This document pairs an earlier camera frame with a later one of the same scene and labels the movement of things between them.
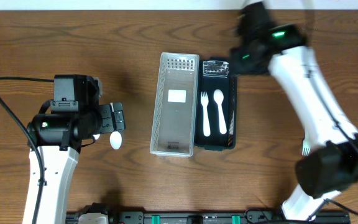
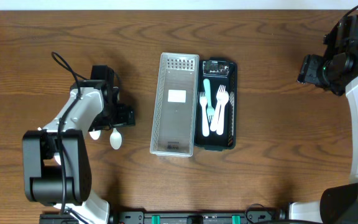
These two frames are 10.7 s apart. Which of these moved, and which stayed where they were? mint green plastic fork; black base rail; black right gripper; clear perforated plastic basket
Moved: mint green plastic fork; black right gripper
Stayed: clear perforated plastic basket; black base rail
